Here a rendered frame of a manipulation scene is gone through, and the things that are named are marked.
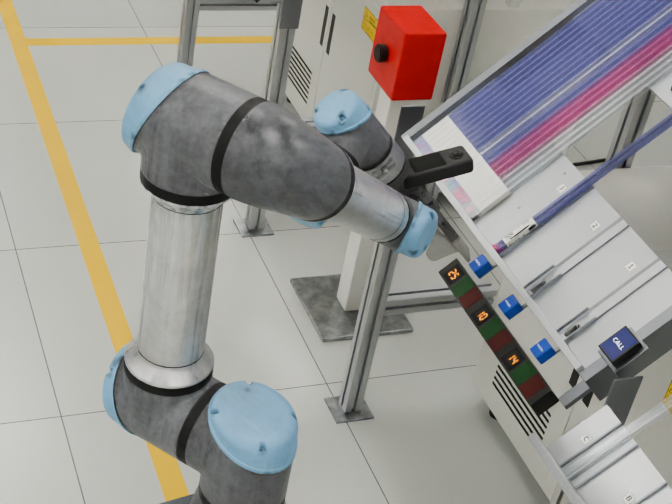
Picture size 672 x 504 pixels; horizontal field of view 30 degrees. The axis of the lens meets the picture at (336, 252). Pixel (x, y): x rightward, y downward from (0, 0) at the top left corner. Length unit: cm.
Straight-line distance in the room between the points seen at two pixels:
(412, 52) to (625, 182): 52
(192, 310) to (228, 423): 15
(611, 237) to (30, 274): 155
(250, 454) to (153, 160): 39
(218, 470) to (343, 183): 42
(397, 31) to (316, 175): 132
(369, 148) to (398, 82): 88
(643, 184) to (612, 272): 68
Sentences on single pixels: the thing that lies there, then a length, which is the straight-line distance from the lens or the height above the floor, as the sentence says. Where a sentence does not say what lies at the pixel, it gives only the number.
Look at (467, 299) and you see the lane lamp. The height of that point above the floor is 66.
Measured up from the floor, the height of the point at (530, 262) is 74.
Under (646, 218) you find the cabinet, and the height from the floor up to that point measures 62.
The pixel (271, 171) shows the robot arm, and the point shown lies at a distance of 133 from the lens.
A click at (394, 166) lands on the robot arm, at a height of 93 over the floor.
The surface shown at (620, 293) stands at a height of 80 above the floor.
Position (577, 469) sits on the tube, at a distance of 169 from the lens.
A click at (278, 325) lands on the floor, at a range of 298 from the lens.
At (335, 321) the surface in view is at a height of 1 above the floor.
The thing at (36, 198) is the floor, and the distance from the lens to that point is 333.
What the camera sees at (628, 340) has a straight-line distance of 183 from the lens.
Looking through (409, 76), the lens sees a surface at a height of 68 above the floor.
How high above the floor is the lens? 184
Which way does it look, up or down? 34 degrees down
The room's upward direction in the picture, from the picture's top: 12 degrees clockwise
